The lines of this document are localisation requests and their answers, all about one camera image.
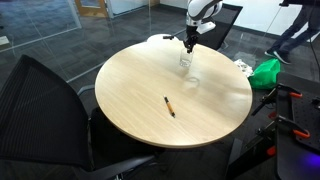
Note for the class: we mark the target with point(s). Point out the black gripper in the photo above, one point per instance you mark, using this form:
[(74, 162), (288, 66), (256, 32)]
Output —
[(191, 36)]

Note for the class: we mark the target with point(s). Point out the clear drinking glass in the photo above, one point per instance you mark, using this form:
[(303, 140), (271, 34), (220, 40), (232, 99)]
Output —
[(186, 59)]

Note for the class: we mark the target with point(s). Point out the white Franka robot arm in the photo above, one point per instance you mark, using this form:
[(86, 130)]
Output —
[(200, 10)]

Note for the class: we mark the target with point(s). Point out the small black object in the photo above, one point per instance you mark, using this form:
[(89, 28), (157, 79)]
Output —
[(168, 37)]

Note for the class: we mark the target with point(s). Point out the white crumpled plastic bag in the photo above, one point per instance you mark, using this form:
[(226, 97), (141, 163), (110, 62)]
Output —
[(244, 67)]

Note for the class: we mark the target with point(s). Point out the orange and black pen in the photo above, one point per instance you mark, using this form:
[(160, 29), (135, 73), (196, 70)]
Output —
[(169, 106)]

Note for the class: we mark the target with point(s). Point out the green plastic bag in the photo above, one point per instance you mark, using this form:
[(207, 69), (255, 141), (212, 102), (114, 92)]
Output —
[(265, 75)]

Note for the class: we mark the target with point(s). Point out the wooden door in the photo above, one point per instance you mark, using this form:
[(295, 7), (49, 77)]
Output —
[(91, 8)]

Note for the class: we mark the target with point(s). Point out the person in dark clothes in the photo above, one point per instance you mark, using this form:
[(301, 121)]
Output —
[(293, 33)]

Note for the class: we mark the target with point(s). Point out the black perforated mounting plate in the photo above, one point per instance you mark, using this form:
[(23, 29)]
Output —
[(300, 116)]

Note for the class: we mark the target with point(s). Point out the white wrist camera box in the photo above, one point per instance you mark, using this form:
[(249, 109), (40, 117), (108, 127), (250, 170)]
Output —
[(206, 27)]

